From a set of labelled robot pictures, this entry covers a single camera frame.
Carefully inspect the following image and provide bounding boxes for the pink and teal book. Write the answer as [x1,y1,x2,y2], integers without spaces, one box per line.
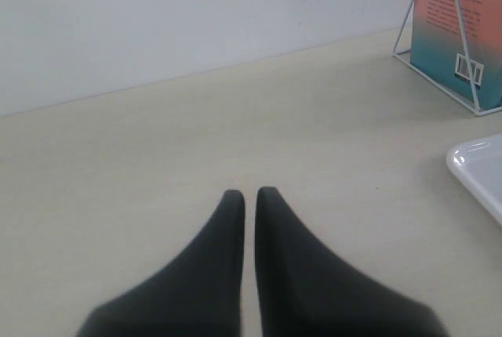
[409,0,502,111]

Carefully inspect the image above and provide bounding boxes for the white wire book rack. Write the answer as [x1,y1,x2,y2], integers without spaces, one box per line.
[392,0,502,118]

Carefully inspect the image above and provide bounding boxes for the white plastic tray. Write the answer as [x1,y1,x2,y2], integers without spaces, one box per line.
[446,133,501,225]

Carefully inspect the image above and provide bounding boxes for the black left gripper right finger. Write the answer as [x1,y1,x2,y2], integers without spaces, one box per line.
[254,187,449,336]

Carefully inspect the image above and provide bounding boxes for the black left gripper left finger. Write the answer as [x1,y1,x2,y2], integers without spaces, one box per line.
[77,190,246,336]

